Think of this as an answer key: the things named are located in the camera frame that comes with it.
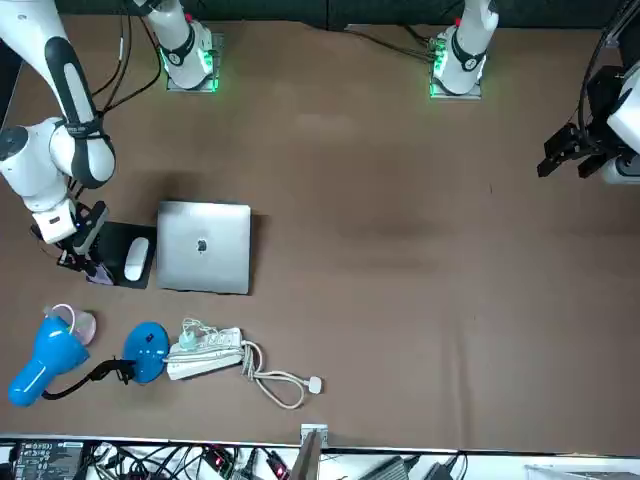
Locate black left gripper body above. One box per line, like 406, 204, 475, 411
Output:
579, 64, 627, 157

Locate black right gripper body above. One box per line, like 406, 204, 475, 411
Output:
68, 200, 111, 257

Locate silver laptop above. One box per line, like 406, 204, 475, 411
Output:
155, 200, 254, 297

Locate black mouse pad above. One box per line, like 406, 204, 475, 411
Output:
86, 220, 158, 291

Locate white computer mouse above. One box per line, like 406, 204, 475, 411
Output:
122, 236, 150, 283

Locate pink translucent pen cup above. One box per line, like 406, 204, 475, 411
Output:
43, 302, 98, 347

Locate blue desk lamp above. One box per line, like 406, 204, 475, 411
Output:
6, 314, 171, 409

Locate white power strip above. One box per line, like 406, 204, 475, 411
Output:
164, 326, 247, 383

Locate black labelled power adapter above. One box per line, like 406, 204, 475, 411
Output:
6, 439, 84, 480

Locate black bundled lamp cable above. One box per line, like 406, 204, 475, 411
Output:
91, 356, 137, 387

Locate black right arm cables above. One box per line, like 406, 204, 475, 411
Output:
88, 0, 169, 117

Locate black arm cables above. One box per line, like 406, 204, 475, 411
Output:
88, 0, 169, 117
343, 21, 442, 65

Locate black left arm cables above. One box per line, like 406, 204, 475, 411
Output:
343, 21, 442, 65

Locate white cable with plug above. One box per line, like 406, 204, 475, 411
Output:
239, 339, 327, 413

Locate tangle of cables and devices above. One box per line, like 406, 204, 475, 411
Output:
82, 439, 640, 480

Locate aluminium profile post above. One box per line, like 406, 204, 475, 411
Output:
291, 423, 331, 480

